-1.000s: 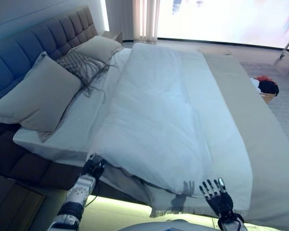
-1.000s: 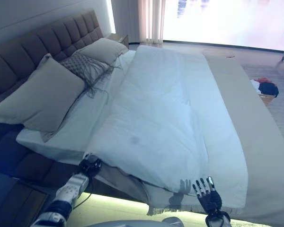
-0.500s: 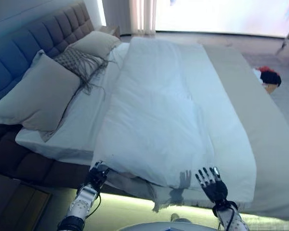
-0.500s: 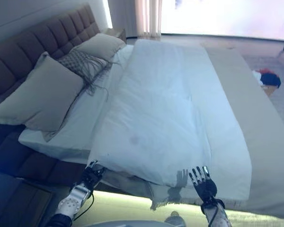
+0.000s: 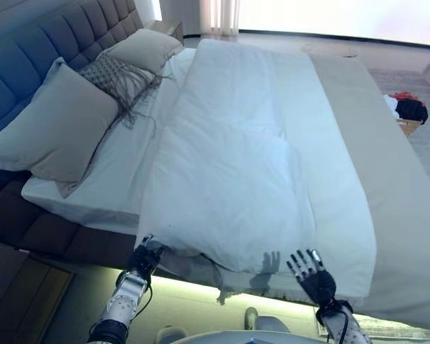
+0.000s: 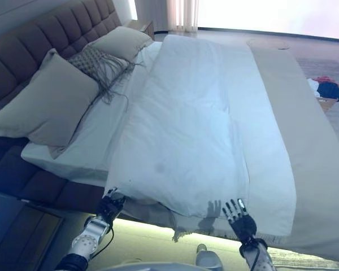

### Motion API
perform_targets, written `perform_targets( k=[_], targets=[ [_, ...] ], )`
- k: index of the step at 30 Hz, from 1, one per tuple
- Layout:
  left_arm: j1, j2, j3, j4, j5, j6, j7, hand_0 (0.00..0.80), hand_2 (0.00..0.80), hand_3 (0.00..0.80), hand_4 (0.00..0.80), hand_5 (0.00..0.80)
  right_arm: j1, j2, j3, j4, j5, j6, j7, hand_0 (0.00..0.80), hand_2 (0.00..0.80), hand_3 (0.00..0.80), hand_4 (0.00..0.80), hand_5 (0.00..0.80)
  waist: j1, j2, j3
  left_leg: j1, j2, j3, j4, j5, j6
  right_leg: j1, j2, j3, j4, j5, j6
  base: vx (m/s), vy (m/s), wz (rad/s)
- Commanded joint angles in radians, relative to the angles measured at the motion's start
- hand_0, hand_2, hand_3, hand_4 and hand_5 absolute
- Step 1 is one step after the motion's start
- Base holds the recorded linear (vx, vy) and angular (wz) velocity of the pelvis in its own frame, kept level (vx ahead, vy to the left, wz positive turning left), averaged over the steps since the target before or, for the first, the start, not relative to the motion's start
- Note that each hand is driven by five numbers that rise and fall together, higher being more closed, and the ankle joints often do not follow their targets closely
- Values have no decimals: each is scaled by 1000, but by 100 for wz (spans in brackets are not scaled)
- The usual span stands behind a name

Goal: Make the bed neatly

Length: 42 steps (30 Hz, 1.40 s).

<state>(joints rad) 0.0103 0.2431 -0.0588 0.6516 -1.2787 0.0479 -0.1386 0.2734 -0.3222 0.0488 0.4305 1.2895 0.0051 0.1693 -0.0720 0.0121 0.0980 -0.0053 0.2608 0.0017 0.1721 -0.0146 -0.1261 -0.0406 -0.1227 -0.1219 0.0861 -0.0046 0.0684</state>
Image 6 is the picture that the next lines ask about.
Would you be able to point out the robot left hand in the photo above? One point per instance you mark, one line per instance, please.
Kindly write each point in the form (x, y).
(110, 206)

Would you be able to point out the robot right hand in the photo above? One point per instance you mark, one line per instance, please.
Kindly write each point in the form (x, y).
(244, 224)

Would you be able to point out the white duvet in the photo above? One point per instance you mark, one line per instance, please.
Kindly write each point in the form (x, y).
(192, 127)

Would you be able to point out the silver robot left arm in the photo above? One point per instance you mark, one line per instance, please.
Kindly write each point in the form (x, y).
(87, 240)

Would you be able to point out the beige fringed bed runner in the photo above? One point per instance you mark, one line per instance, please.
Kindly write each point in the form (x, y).
(313, 169)

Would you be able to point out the silver robot right leg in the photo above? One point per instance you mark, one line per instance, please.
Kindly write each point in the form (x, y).
(209, 259)

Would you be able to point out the silver robot torso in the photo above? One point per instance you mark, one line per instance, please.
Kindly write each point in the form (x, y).
(158, 266)

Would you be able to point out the wooden nightstand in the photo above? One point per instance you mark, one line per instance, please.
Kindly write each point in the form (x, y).
(22, 234)

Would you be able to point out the large beige pillow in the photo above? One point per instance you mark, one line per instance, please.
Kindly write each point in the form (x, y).
(51, 104)

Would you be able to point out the woven fringed decorative cushion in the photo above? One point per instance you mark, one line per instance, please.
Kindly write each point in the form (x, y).
(96, 62)

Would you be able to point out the wooden laundry basket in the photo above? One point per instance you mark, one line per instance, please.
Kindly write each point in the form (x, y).
(329, 104)

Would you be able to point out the white garment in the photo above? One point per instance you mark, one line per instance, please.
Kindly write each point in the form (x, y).
(313, 87)

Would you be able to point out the black garment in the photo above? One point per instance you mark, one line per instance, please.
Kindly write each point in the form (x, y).
(330, 90)

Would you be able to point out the small beige pillow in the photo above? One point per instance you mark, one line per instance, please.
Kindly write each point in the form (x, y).
(121, 41)

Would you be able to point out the red garment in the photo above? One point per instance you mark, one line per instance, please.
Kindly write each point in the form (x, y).
(325, 79)

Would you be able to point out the small wooden bedside table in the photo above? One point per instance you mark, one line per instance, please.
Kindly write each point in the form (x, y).
(147, 28)

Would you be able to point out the beige window curtain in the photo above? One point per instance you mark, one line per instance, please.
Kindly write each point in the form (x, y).
(183, 14)

